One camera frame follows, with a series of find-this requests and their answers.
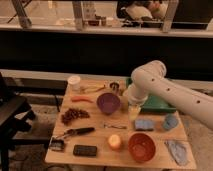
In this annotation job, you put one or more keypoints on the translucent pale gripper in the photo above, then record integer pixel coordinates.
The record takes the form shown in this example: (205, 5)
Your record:
(133, 112)

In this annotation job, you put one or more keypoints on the yellow banana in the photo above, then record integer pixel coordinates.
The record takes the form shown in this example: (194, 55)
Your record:
(91, 89)

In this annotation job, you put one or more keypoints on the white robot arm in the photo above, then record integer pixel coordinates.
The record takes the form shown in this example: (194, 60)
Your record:
(150, 78)

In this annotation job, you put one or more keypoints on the purple bowl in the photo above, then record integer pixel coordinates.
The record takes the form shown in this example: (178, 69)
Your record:
(108, 103)

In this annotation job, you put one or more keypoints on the orange bowl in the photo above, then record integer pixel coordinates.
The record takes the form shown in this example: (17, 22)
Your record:
(141, 147)

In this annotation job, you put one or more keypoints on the blue sponge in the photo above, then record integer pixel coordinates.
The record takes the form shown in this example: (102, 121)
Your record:
(144, 125)

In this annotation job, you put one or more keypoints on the green plastic tray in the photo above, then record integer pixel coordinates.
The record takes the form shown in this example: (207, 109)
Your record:
(145, 101)

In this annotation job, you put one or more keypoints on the small metal cup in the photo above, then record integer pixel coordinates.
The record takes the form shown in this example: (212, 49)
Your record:
(114, 87)

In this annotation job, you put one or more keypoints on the metal clip tool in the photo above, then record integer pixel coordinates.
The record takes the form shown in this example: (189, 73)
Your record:
(105, 125)

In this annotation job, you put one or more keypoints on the yellow apple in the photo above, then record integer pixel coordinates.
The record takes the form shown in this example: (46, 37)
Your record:
(114, 142)

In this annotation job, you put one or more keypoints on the blue cup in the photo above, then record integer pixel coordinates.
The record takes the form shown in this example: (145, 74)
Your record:
(170, 122)

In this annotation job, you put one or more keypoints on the wooden table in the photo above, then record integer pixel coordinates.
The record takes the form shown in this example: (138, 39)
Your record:
(99, 138)

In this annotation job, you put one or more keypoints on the bunch of dark grapes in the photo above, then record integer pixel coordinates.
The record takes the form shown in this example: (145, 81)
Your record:
(72, 114)

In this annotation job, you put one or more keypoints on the blue-grey cloth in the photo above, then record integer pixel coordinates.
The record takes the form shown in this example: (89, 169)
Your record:
(178, 152)

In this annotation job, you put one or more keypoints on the white plastic cup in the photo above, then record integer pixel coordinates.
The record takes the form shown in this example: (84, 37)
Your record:
(74, 82)

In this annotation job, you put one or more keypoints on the black rectangular block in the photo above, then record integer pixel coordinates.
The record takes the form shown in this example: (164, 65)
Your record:
(84, 150)

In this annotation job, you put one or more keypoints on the small black brush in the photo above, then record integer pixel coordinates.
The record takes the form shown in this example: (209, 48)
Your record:
(57, 145)

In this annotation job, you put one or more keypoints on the black chair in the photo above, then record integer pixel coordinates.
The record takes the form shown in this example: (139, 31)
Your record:
(14, 111)

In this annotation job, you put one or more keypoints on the black handled kitchen tool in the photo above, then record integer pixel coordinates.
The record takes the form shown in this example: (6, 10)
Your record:
(73, 132)

